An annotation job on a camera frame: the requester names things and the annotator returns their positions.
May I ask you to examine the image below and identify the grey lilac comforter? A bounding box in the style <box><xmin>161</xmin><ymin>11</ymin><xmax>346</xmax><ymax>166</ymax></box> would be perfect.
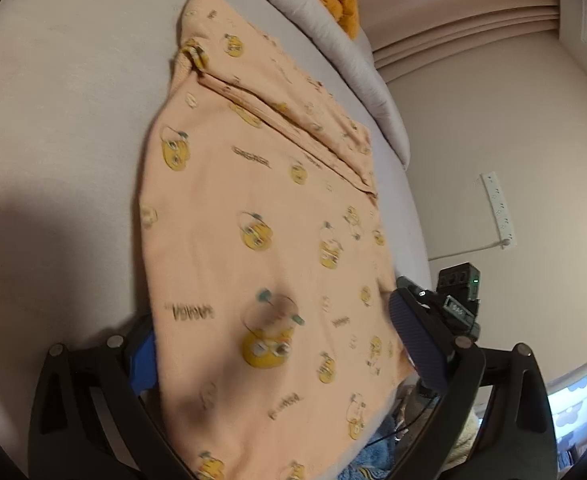
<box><xmin>218</xmin><ymin>0</ymin><xmax>410</xmax><ymax>168</ymax></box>

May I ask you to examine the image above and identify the orange plush toy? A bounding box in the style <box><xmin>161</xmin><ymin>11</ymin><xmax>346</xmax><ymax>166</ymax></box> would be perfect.
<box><xmin>316</xmin><ymin>0</ymin><xmax>359</xmax><ymax>38</ymax></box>

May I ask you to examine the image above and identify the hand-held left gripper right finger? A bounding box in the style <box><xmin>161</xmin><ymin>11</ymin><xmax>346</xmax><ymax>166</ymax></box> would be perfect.
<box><xmin>388</xmin><ymin>287</ymin><xmax>559</xmax><ymax>480</ymax></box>

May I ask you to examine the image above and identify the white power cable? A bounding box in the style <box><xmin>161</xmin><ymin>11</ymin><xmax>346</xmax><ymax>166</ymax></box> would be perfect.
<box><xmin>428</xmin><ymin>240</ymin><xmax>507</xmax><ymax>262</ymax></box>

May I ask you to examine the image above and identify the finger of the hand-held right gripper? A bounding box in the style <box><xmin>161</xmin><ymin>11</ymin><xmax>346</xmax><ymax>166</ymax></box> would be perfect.
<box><xmin>397</xmin><ymin>276</ymin><xmax>447</xmax><ymax>318</ymax></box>

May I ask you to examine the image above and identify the white power strip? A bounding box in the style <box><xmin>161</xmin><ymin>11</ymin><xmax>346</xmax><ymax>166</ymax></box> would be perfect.
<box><xmin>481</xmin><ymin>171</ymin><xmax>517</xmax><ymax>248</ymax></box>

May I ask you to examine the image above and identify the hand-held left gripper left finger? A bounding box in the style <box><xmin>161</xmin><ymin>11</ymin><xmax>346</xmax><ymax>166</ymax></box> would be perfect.
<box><xmin>28</xmin><ymin>317</ymin><xmax>189</xmax><ymax>480</ymax></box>

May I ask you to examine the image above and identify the cloud print mat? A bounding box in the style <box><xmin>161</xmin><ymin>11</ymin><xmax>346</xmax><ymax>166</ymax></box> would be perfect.
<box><xmin>548</xmin><ymin>360</ymin><xmax>587</xmax><ymax>461</ymax></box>

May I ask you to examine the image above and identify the pink curtain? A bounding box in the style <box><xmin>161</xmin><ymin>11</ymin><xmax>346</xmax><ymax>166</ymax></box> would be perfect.
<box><xmin>346</xmin><ymin>0</ymin><xmax>561</xmax><ymax>83</ymax></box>

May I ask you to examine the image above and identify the blue towel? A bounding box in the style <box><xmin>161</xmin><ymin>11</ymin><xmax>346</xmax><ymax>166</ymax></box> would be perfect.
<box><xmin>336</xmin><ymin>412</ymin><xmax>414</xmax><ymax>480</ymax></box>

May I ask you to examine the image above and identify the cream fleece cloth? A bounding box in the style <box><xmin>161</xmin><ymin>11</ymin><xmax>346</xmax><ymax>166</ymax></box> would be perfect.
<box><xmin>443</xmin><ymin>410</ymin><xmax>481</xmax><ymax>466</ymax></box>

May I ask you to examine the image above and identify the peach duck print pajama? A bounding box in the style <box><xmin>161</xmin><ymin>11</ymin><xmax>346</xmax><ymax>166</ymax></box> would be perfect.
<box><xmin>136</xmin><ymin>0</ymin><xmax>417</xmax><ymax>480</ymax></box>

